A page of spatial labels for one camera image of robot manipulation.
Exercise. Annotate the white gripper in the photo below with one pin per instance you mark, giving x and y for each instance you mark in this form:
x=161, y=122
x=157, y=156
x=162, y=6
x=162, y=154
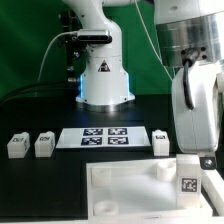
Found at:
x=197, y=129

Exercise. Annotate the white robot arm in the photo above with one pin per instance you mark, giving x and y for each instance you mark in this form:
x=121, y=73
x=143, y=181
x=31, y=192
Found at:
x=180, y=41

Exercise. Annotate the white marker sheet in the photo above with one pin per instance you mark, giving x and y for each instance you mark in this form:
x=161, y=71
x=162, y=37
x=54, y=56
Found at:
x=103, y=137

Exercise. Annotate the black camera stand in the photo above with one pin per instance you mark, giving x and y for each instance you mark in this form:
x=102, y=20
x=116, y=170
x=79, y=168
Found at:
x=73, y=48

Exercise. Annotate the white camera on stand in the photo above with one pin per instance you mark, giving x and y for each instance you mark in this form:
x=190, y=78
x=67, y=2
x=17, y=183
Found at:
x=94, y=36

